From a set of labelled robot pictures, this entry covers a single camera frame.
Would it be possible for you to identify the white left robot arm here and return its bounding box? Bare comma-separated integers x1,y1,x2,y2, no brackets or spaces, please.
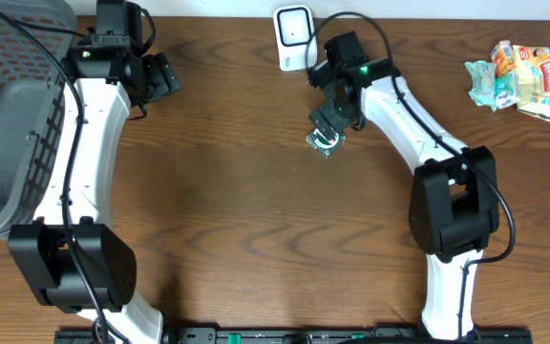
8,1,180,343

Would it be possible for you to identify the dark green round-logo packet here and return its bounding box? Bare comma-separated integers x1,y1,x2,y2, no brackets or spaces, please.
307,129,346,159

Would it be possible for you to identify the white barcode scanner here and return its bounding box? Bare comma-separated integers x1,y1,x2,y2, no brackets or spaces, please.
273,5,318,72

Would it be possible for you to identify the mint green wipes pack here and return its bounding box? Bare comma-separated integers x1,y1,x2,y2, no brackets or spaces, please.
464,61,497,112

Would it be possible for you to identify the teal Kleenex tissue pack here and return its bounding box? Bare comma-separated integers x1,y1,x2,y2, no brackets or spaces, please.
495,71,520,110

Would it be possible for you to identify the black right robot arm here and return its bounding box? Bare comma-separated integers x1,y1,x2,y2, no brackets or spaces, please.
307,32,499,340

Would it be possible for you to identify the dark grey plastic basket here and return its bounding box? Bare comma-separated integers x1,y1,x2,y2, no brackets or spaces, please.
0,0,76,237

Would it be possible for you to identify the cream snack bag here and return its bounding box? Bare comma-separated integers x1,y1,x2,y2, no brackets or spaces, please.
513,45,550,122

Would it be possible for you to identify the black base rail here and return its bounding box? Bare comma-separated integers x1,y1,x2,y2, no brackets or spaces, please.
53,326,534,344

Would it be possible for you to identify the orange Kleenex tissue pack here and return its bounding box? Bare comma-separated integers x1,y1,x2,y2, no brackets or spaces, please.
490,40,516,77

